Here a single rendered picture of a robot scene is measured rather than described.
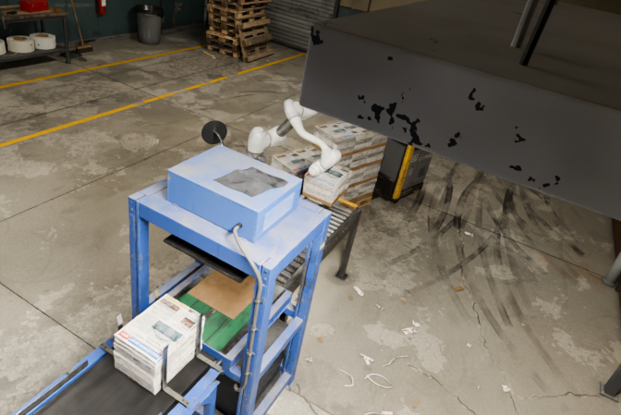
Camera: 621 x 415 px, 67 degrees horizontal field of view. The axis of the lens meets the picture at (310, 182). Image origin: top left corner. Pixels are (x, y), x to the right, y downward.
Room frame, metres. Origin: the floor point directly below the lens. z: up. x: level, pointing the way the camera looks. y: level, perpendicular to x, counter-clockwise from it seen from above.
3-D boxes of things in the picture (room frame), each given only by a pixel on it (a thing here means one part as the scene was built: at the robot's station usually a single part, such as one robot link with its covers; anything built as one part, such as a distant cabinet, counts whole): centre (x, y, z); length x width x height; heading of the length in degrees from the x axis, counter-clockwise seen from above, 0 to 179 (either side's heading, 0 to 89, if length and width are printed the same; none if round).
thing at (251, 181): (2.20, 0.32, 1.78); 0.32 x 0.28 x 0.05; 67
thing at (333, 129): (4.76, -0.16, 1.06); 0.37 x 0.29 x 0.01; 47
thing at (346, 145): (4.75, -0.17, 0.95); 0.38 x 0.29 x 0.23; 47
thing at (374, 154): (5.19, -0.57, 0.65); 0.39 x 0.30 x 1.29; 47
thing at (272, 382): (2.24, 0.41, 0.38); 0.94 x 0.69 x 0.63; 67
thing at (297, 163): (4.65, -0.08, 0.42); 1.17 x 0.39 x 0.83; 137
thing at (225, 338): (2.24, 0.41, 0.75); 0.70 x 0.65 x 0.10; 157
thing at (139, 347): (1.72, 0.64, 0.93); 0.38 x 0.30 x 0.26; 157
